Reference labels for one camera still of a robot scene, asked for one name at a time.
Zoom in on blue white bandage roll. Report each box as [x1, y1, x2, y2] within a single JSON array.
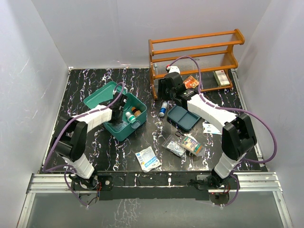
[[159, 101, 168, 117]]

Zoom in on white spray bottle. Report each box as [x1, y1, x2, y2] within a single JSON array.
[[125, 112, 136, 124]]

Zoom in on blue swab packet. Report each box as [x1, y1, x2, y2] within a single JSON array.
[[112, 121, 128, 133]]

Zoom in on brown medicine bottle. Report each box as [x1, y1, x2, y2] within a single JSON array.
[[131, 107, 142, 117]]

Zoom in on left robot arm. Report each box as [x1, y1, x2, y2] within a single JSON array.
[[50, 92, 127, 190]]

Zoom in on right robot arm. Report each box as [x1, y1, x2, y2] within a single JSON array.
[[158, 72, 257, 189]]

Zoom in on white green medicine box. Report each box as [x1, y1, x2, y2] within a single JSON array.
[[213, 70, 230, 87]]

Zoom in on orange snack packet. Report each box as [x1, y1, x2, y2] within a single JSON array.
[[183, 76, 199, 89]]

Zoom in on blue divided tray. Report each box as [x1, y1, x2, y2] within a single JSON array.
[[167, 105, 201, 132]]

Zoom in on small black scissors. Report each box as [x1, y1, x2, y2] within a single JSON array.
[[175, 131, 186, 137]]

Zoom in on wooden shelf rack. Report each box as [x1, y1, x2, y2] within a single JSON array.
[[148, 29, 245, 99]]

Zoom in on clear bag of plasters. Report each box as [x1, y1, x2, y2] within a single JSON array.
[[162, 135, 186, 157]]

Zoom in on white blue card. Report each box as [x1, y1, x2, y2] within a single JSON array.
[[202, 123, 222, 135]]

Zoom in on bagged bandage box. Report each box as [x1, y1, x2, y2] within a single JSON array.
[[181, 136, 205, 157]]

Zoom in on white blue gauze packet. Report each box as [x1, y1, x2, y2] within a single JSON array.
[[135, 146, 162, 172]]

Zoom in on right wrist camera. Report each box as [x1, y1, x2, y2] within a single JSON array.
[[166, 65, 181, 74]]

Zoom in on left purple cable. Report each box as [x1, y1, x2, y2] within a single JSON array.
[[42, 82, 125, 207]]

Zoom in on purple cable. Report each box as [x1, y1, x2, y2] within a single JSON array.
[[42, 82, 125, 207], [167, 56, 278, 206]]

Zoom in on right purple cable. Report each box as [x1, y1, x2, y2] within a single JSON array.
[[167, 56, 278, 206]]

